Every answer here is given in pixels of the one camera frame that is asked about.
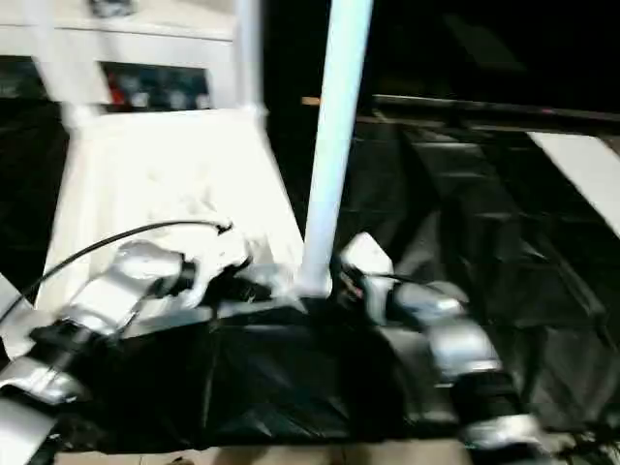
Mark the white plastic table top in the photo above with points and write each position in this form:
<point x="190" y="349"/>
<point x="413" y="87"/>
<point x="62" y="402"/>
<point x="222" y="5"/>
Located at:
<point x="145" y="169"/>

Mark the small tan label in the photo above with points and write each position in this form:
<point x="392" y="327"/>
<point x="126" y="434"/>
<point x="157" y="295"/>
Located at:
<point x="310" y="101"/>

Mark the white glass-door cabinet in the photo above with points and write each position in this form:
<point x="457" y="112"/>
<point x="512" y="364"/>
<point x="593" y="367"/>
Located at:
<point x="160" y="43"/>

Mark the black table mat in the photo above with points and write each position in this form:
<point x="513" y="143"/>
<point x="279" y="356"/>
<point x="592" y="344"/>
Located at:
<point x="484" y="252"/>

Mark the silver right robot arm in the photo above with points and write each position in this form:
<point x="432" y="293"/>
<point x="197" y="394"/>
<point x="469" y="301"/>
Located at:
<point x="460" y="344"/>

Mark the bag of black parts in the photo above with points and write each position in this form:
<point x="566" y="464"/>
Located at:
<point x="111" y="6"/>

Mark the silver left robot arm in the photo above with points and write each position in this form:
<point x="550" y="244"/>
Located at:
<point x="131" y="276"/>

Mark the white flat board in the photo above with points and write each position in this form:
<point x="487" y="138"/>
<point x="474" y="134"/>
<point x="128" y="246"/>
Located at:
<point x="581" y="160"/>

